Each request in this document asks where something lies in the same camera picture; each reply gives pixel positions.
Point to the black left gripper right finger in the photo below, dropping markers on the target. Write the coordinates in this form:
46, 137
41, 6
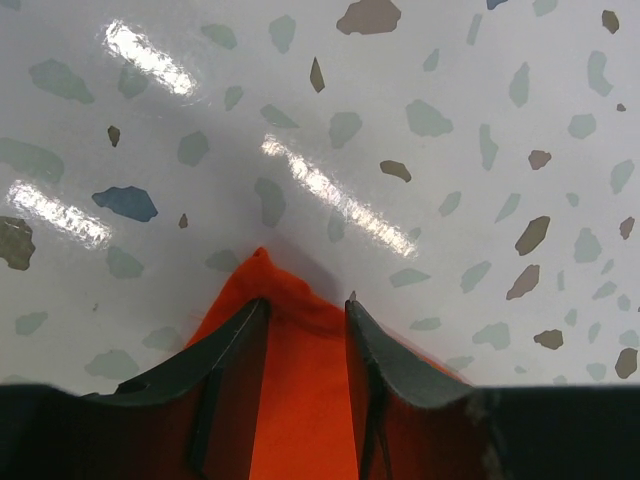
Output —
566, 432

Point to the orange t-shirt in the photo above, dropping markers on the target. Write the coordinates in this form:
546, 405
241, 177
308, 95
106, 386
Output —
314, 399

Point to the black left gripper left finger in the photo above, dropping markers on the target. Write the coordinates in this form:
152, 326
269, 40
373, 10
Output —
194, 416

